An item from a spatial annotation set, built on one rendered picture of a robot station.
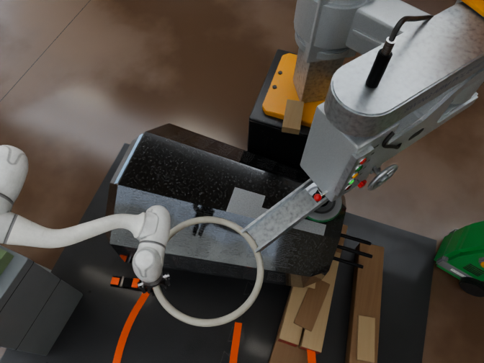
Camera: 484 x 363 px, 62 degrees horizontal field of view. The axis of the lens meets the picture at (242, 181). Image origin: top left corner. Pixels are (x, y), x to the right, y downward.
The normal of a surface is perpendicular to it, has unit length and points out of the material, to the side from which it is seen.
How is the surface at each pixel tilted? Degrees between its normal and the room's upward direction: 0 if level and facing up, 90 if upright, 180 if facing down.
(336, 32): 90
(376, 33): 90
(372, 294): 0
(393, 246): 0
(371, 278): 0
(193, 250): 45
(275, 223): 16
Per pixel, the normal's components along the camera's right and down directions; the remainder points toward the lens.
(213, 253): -0.17, 0.28
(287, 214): -0.21, -0.32
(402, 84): 0.02, -0.47
